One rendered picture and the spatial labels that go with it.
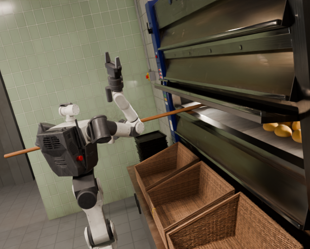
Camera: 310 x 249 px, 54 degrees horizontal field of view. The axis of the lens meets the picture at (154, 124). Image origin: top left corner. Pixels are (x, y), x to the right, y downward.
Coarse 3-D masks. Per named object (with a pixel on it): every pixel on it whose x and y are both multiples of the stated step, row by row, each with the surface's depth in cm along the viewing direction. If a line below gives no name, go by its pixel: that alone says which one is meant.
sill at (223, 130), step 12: (180, 108) 272; (204, 120) 215; (228, 132) 176; (240, 132) 171; (240, 144) 164; (252, 144) 150; (264, 144) 147; (264, 156) 141; (276, 156) 131; (288, 156) 128; (288, 168) 124; (300, 168) 116
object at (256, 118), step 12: (180, 96) 200; (192, 96) 177; (216, 96) 174; (228, 96) 172; (216, 108) 144; (228, 108) 131; (264, 108) 126; (276, 108) 125; (252, 120) 112; (264, 120) 107; (276, 120) 108; (288, 120) 109
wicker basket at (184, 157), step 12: (180, 144) 282; (156, 156) 287; (168, 156) 290; (180, 156) 282; (192, 156) 250; (144, 168) 287; (156, 168) 290; (168, 168) 292; (180, 168) 236; (144, 180) 283; (156, 180) 278; (180, 180) 238; (192, 180) 240; (144, 192) 245
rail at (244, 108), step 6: (156, 84) 269; (162, 84) 252; (174, 90) 214; (180, 90) 199; (198, 96) 167; (204, 96) 158; (216, 102) 144; (222, 102) 137; (228, 102) 132; (234, 108) 126; (240, 108) 121; (246, 108) 116; (252, 108) 113; (258, 114) 108; (264, 114) 107
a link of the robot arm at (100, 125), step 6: (96, 120) 176; (102, 120) 177; (96, 126) 175; (102, 126) 175; (108, 126) 178; (114, 126) 182; (96, 132) 174; (102, 132) 174; (108, 132) 176; (114, 132) 183
